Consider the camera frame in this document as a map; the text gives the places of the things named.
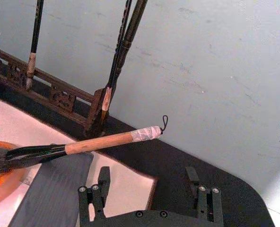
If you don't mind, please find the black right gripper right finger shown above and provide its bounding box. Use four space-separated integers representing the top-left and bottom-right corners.
185 166 225 226

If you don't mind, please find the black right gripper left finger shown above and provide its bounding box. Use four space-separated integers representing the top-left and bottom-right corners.
78 166 111 226

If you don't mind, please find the black table cloth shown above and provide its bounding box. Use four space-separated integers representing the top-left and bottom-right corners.
0 77 277 227

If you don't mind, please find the dark grey rectangular slab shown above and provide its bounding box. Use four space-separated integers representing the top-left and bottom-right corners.
8 152 95 227

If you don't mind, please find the dark wooden brush rack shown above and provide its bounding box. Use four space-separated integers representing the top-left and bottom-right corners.
0 0 149 140

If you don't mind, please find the white felt mat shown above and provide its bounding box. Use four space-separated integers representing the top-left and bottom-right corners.
0 94 159 227

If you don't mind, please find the orange ink dish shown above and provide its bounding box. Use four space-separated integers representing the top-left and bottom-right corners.
0 140 27 209

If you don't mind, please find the hanging brush with grey tip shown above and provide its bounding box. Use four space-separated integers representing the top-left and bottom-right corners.
25 0 45 91

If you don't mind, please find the large bamboo-handled calligraphy brush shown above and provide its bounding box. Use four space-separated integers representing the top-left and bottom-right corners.
0 114 169 176

